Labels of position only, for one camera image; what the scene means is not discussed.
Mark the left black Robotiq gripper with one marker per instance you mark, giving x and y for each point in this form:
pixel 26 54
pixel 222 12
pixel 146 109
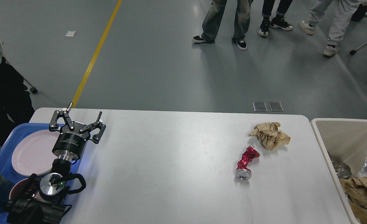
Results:
pixel 71 143

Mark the foil sheet top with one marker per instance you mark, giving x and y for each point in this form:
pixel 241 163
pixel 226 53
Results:
pixel 342 170

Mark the pink plate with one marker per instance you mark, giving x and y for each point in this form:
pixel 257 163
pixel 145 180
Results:
pixel 34 153

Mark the pink HOME mug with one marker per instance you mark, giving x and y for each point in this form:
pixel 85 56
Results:
pixel 18 186

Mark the red foil wrapper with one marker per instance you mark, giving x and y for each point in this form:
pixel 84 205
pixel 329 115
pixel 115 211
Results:
pixel 242 172

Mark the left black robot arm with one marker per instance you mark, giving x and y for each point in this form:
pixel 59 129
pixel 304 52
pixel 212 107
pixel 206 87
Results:
pixel 41 199

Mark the brown paper in foil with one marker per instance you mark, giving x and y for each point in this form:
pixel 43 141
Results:
pixel 356 188

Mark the beige plastic bin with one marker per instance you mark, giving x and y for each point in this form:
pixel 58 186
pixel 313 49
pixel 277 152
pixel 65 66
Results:
pixel 345 140

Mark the white rolling chair base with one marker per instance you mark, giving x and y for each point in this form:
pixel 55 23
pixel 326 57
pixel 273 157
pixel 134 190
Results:
pixel 31 87

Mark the seated person black pants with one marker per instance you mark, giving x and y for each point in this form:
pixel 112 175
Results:
pixel 15 102

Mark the crumpled brown paper ball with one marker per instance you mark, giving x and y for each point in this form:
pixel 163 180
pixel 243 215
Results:
pixel 269 135

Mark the right metal floor plate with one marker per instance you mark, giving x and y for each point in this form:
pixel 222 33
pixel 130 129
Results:
pixel 275 106

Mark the metal floor plate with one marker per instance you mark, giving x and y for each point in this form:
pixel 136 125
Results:
pixel 275 106
pixel 260 106

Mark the tripod stand leg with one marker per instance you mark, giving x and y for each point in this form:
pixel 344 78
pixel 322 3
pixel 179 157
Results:
pixel 354 51

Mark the left metal floor plate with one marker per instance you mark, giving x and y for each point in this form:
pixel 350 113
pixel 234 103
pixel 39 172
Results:
pixel 260 106

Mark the person grey sweatpants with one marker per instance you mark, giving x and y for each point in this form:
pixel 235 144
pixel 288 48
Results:
pixel 342 14

